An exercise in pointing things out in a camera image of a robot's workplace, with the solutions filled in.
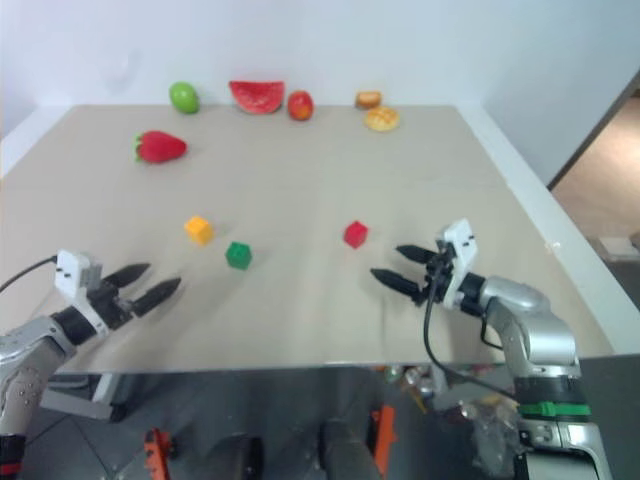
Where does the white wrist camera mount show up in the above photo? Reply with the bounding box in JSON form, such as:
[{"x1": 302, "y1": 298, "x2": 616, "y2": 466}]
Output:
[
  {"x1": 436, "y1": 217, "x2": 482, "y2": 309},
  {"x1": 54, "y1": 249, "x2": 110, "y2": 333}
]

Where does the yellow cube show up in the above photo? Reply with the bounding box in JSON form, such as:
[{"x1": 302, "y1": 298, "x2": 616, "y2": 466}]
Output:
[{"x1": 183, "y1": 215, "x2": 216, "y2": 247}]

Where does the pile of packaged snacks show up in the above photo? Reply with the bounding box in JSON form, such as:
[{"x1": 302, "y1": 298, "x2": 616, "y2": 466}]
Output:
[{"x1": 382, "y1": 363, "x2": 521, "y2": 451}]

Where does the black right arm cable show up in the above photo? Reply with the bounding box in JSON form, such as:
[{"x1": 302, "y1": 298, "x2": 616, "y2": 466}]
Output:
[{"x1": 423, "y1": 257, "x2": 519, "y2": 401}]

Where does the grey metal table bracket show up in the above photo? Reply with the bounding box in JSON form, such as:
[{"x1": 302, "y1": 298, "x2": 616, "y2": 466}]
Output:
[{"x1": 40, "y1": 372, "x2": 135, "y2": 424}]

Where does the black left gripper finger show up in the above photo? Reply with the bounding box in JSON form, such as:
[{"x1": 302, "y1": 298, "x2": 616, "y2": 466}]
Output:
[
  {"x1": 130, "y1": 277, "x2": 182, "y2": 318},
  {"x1": 104, "y1": 262, "x2": 152, "y2": 290}
]

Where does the green toy mango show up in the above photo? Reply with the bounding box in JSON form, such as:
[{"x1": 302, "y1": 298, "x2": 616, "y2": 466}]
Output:
[{"x1": 168, "y1": 81, "x2": 201, "y2": 115}]

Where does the red toy strawberry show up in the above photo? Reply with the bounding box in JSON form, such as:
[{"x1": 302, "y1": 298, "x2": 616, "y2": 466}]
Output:
[{"x1": 132, "y1": 130, "x2": 189, "y2": 165}]

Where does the green cube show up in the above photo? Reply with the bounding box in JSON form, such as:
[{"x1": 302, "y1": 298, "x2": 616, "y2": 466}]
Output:
[{"x1": 224, "y1": 240, "x2": 254, "y2": 271}]

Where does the toy watermelon slice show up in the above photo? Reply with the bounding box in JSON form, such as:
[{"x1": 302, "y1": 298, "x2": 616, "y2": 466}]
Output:
[{"x1": 228, "y1": 79, "x2": 286, "y2": 116}]

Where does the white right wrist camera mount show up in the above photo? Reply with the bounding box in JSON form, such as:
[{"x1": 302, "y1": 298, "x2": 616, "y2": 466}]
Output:
[{"x1": 436, "y1": 217, "x2": 482, "y2": 309}]

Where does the orange and black clamp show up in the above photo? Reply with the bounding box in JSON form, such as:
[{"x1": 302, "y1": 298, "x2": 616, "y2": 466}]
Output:
[
  {"x1": 368, "y1": 405, "x2": 397, "y2": 476},
  {"x1": 143, "y1": 427, "x2": 180, "y2": 480}
]

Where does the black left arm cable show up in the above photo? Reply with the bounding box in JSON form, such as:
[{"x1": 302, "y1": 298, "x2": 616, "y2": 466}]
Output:
[{"x1": 0, "y1": 255, "x2": 59, "y2": 294}]

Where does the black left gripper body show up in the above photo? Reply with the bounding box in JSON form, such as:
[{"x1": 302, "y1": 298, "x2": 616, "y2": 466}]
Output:
[{"x1": 88, "y1": 277, "x2": 137, "y2": 331}]

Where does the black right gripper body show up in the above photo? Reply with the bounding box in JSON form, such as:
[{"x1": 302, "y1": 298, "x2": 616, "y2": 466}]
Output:
[{"x1": 407, "y1": 241, "x2": 457, "y2": 307}]

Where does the red cube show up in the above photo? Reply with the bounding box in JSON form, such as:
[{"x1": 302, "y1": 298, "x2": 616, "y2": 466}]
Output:
[{"x1": 343, "y1": 220, "x2": 370, "y2": 249}]

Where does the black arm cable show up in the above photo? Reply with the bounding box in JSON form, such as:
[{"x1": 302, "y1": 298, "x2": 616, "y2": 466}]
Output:
[
  {"x1": 0, "y1": 255, "x2": 59, "y2": 294},
  {"x1": 423, "y1": 257, "x2": 519, "y2": 401}
]

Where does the yellow toy waffle bun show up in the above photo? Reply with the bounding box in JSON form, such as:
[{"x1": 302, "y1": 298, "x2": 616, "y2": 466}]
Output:
[{"x1": 363, "y1": 106, "x2": 401, "y2": 133}]

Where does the red toy apple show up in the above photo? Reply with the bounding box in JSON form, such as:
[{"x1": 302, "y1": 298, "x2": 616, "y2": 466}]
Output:
[{"x1": 286, "y1": 90, "x2": 315, "y2": 122}]

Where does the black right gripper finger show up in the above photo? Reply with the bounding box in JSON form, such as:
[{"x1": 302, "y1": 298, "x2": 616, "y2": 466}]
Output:
[
  {"x1": 395, "y1": 243, "x2": 434, "y2": 266},
  {"x1": 369, "y1": 268, "x2": 422, "y2": 295}
]

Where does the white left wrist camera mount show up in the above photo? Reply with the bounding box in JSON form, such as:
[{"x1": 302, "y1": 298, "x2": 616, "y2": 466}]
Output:
[{"x1": 54, "y1": 249, "x2": 110, "y2": 333}]

